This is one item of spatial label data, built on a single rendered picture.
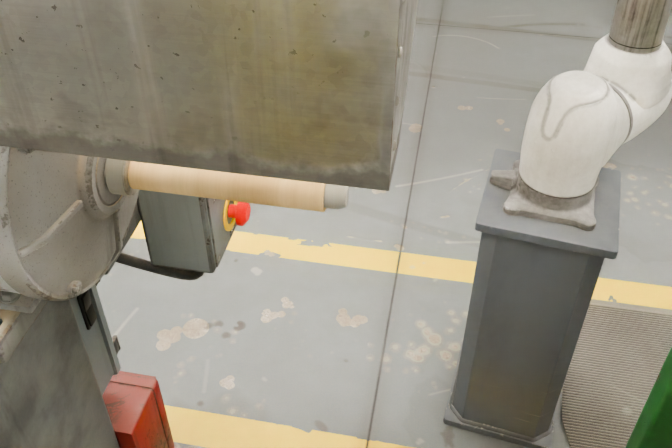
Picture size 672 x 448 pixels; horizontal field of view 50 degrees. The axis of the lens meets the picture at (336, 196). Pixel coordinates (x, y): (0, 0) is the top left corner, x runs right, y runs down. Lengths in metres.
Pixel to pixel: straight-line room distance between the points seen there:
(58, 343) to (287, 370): 1.14
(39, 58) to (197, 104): 0.09
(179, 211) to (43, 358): 0.25
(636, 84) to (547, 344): 0.60
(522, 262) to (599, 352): 0.76
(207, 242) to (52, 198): 0.40
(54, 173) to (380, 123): 0.32
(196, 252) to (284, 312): 1.22
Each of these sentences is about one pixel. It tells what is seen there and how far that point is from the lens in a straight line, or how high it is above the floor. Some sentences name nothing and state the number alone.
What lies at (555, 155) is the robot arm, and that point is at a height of 0.85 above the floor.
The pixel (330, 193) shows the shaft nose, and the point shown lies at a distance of 0.62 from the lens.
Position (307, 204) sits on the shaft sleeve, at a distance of 0.63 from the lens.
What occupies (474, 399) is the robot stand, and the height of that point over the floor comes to 0.12.
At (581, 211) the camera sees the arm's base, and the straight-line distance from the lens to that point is 1.52.
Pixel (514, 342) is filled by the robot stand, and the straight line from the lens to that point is 1.71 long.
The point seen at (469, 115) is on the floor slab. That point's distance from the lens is 3.11.
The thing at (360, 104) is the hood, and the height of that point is 1.44.
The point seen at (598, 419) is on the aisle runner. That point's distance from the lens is 2.09.
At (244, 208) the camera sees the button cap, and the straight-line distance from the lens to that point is 1.04.
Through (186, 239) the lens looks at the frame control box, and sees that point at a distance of 1.01.
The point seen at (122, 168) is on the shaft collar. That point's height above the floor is 1.27.
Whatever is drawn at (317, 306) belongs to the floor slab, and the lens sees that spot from 2.23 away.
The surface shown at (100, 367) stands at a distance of 1.23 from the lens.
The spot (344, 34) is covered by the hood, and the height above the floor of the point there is 1.48.
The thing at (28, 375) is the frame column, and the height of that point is 0.93.
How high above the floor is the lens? 1.65
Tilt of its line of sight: 39 degrees down
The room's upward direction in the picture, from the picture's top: straight up
